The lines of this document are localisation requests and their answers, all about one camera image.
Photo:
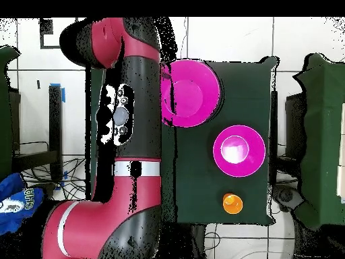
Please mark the pink plastic bowl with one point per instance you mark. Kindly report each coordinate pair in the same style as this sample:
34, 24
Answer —
250, 162
194, 94

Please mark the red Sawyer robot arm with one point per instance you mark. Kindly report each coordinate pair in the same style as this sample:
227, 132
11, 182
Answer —
142, 121

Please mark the orange plastic cup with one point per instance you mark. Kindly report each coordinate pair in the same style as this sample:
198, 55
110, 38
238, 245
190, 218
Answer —
232, 203

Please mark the dark green table cloth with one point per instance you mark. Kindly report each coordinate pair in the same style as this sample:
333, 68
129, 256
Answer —
242, 94

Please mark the black metal stand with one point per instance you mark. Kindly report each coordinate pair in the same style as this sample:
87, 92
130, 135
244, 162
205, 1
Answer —
55, 121
273, 135

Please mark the green-covered side table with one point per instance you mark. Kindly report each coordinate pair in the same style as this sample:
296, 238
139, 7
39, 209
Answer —
5, 121
323, 135

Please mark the black tape square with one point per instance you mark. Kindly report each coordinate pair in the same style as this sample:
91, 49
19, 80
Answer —
45, 37

